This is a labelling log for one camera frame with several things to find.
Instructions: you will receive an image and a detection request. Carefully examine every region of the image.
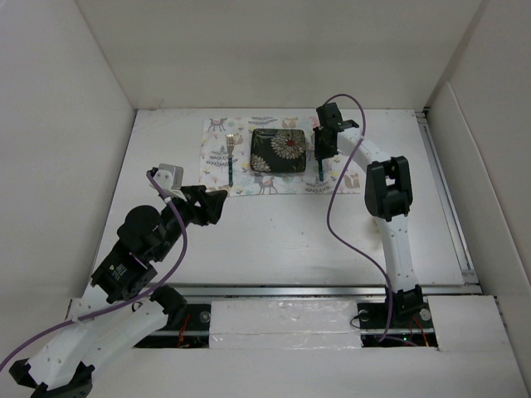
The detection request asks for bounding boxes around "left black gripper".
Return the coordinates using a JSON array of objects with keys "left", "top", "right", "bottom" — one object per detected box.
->
[{"left": 153, "top": 184, "right": 227, "bottom": 260}]

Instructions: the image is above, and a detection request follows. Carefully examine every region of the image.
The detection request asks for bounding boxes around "silver spoon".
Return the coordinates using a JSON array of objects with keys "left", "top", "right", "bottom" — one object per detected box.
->
[{"left": 317, "top": 159, "right": 324, "bottom": 182}]

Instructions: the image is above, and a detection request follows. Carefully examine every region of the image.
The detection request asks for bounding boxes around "floral animal print cloth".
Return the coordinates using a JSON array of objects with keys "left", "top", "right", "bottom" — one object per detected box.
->
[{"left": 199, "top": 116, "right": 361, "bottom": 197}]

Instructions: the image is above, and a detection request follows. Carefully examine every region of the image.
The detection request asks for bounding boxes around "black floral square plate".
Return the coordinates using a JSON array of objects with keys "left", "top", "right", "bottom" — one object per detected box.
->
[{"left": 250, "top": 129, "right": 307, "bottom": 174}]

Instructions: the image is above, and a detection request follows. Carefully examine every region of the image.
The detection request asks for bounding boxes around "silver fork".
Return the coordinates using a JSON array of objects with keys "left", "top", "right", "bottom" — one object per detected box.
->
[{"left": 226, "top": 134, "right": 235, "bottom": 187}]

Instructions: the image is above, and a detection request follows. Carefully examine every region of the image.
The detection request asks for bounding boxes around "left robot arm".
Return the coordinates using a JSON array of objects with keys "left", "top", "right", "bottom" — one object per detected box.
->
[{"left": 1, "top": 186, "right": 227, "bottom": 397}]

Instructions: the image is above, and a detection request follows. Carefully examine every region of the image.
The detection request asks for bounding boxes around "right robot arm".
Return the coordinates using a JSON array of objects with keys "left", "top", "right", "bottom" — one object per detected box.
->
[{"left": 314, "top": 99, "right": 423, "bottom": 327}]

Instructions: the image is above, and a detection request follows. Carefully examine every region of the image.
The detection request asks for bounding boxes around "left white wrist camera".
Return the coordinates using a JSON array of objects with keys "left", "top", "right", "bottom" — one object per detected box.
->
[{"left": 153, "top": 163, "right": 185, "bottom": 199}]

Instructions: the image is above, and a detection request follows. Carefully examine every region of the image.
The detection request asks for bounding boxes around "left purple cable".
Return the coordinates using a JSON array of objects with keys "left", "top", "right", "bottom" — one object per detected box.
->
[{"left": 0, "top": 169, "right": 188, "bottom": 372}]

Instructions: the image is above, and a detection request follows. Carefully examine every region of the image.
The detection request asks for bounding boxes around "aluminium front rail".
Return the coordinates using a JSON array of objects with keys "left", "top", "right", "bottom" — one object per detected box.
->
[{"left": 173, "top": 284, "right": 483, "bottom": 298}]

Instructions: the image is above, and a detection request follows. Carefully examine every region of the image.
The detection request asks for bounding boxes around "aluminium rail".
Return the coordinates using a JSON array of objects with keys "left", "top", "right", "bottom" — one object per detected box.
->
[
  {"left": 415, "top": 112, "right": 480, "bottom": 285},
  {"left": 173, "top": 284, "right": 483, "bottom": 298}
]

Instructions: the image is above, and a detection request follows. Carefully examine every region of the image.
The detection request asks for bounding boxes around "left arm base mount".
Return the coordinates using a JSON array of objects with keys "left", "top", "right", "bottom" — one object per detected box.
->
[{"left": 134, "top": 299, "right": 212, "bottom": 349}]

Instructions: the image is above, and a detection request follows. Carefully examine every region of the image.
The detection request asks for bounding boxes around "aluminium right side rail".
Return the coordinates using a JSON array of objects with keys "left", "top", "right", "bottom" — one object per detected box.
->
[{"left": 415, "top": 112, "right": 480, "bottom": 285}]

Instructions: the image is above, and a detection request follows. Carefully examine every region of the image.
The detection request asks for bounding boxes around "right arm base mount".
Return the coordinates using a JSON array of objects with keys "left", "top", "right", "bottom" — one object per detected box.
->
[{"left": 350, "top": 298, "right": 438, "bottom": 348}]

